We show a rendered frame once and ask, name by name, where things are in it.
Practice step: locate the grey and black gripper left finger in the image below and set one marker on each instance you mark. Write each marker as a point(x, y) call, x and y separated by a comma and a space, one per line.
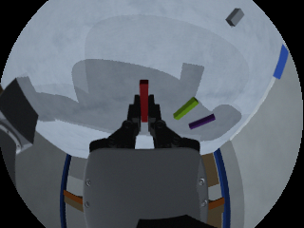
point(124, 137)

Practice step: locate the dark red rod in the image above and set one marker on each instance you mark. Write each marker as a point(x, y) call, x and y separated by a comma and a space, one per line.
point(144, 100)

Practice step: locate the dark purple rod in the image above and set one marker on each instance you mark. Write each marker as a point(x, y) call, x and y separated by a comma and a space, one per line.
point(202, 121)

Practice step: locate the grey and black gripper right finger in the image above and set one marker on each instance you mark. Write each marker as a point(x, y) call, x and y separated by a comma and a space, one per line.
point(164, 137)

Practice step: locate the lime green rod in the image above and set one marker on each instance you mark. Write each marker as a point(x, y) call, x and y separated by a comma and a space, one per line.
point(186, 108)

